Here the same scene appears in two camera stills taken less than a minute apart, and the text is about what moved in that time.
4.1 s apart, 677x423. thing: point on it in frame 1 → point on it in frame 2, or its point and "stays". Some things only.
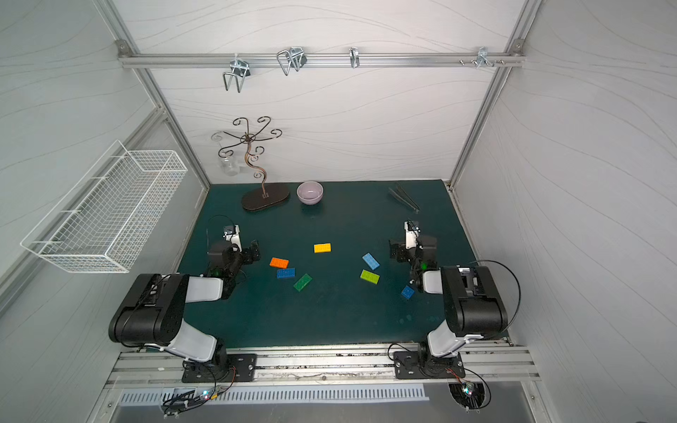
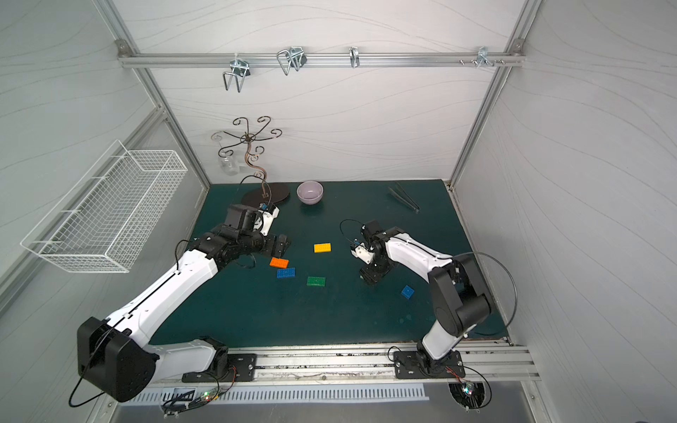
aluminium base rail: (320, 367) stays
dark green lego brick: (302, 282) → (316, 281)
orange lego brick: (278, 263) stays
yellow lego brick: (324, 248) stays
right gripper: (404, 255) → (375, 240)
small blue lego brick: (407, 292) stays
